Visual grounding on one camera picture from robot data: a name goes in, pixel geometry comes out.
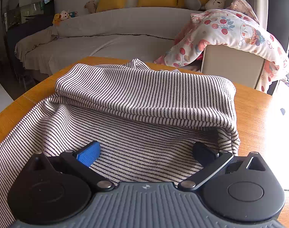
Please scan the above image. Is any grey covered sofa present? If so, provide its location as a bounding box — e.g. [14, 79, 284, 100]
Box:
[15, 7, 193, 76]

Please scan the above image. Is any yellow plush toy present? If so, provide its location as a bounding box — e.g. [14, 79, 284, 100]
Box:
[53, 11, 70, 26]

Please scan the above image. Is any striped beige knit garment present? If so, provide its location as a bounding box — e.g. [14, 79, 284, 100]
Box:
[0, 59, 240, 227]

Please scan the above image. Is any floral cherry print blanket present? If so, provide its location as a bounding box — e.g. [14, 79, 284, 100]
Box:
[154, 0, 289, 93]

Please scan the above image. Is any beige cardboard box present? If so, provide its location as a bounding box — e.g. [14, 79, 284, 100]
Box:
[201, 45, 265, 89]

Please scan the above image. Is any brown teddy bear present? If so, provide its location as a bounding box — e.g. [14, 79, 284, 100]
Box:
[84, 0, 96, 13]

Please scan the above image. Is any yellow cushion left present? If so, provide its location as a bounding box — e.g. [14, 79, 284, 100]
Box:
[96, 0, 127, 12]

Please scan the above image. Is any white bear plush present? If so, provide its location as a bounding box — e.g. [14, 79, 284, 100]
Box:
[205, 0, 226, 10]

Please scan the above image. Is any black glass cabinet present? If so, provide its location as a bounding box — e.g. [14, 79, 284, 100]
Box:
[1, 0, 55, 55]

